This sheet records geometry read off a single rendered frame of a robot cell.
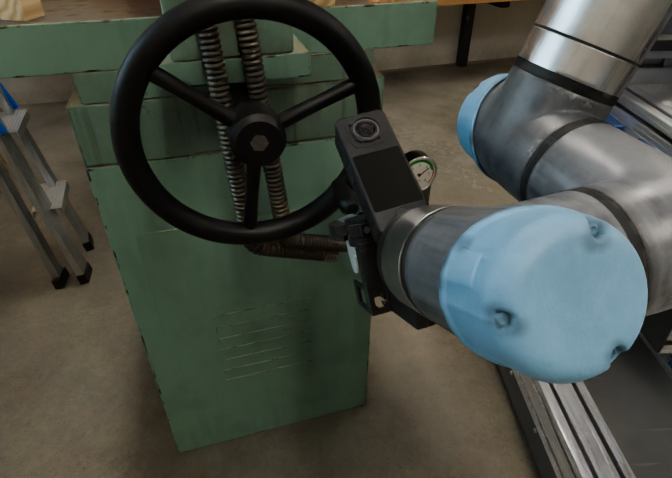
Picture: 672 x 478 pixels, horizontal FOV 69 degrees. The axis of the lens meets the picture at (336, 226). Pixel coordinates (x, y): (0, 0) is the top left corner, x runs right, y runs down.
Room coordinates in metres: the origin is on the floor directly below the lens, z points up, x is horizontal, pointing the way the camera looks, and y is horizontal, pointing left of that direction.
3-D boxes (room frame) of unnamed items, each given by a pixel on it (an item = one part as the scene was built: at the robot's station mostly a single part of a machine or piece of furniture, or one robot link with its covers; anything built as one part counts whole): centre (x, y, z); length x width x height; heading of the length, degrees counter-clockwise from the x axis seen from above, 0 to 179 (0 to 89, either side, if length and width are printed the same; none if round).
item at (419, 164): (0.69, -0.13, 0.65); 0.06 x 0.04 x 0.08; 106
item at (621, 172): (0.23, -0.18, 0.87); 0.11 x 0.11 x 0.08; 16
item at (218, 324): (0.93, 0.22, 0.36); 0.58 x 0.45 x 0.71; 16
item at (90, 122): (0.93, 0.22, 0.76); 0.57 x 0.45 x 0.09; 16
